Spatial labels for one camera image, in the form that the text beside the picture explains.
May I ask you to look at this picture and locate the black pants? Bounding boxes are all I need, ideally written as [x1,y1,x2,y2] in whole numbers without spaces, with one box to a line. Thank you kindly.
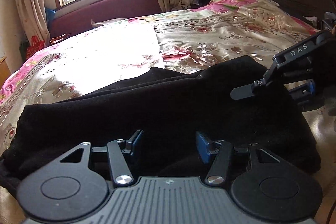
[1,56,321,194]

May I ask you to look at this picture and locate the floral satin bedspread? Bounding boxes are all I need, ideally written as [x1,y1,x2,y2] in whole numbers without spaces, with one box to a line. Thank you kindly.
[0,0,336,224]

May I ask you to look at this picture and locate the maroon padded window bench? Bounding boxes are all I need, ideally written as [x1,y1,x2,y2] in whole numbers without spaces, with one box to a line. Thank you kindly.
[49,0,162,38]

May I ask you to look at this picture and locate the wooden bedside cabinet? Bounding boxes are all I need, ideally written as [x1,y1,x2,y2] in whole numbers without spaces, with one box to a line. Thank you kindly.
[0,56,11,88]

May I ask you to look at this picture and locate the red shopping bag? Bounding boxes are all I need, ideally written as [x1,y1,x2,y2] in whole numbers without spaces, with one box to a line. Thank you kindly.
[26,35,45,60]

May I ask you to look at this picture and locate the blue plastic bag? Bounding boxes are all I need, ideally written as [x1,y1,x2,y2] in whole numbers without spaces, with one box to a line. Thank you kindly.
[45,8,56,27]

